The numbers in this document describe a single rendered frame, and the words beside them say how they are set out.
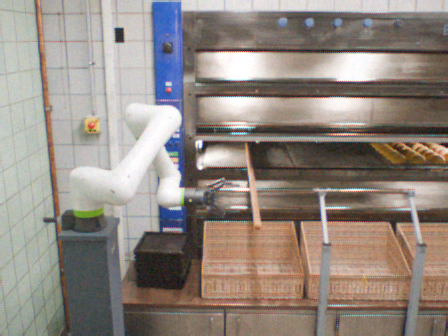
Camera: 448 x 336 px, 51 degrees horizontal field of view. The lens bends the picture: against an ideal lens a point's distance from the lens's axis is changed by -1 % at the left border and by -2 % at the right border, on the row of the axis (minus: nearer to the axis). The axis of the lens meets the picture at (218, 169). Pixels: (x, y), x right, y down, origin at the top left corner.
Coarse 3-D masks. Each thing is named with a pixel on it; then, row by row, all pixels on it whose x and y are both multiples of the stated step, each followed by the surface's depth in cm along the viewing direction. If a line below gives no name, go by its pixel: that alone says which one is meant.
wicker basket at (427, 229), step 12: (396, 228) 294; (408, 228) 295; (420, 228) 294; (432, 228) 294; (444, 228) 294; (408, 240) 294; (432, 240) 294; (444, 240) 294; (408, 252) 275; (432, 252) 294; (444, 252) 294; (408, 264) 275; (432, 264) 294; (444, 264) 294; (432, 276) 253; (444, 276) 253; (432, 288) 269; (444, 288) 268; (420, 300) 257; (432, 300) 257; (444, 300) 257
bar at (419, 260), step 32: (224, 192) 257; (288, 192) 256; (320, 192) 255; (352, 192) 255; (384, 192) 255; (416, 224) 246; (416, 256) 241; (320, 288) 246; (416, 288) 244; (320, 320) 251; (416, 320) 249
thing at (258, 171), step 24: (216, 168) 294; (240, 168) 294; (264, 168) 294; (288, 168) 294; (312, 168) 294; (336, 168) 294; (360, 168) 294; (384, 168) 294; (408, 168) 293; (432, 168) 293
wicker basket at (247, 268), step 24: (216, 240) 298; (240, 240) 298; (264, 240) 298; (288, 240) 298; (216, 264) 298; (240, 264) 298; (264, 264) 298; (288, 264) 298; (216, 288) 270; (240, 288) 259; (264, 288) 259; (288, 288) 270
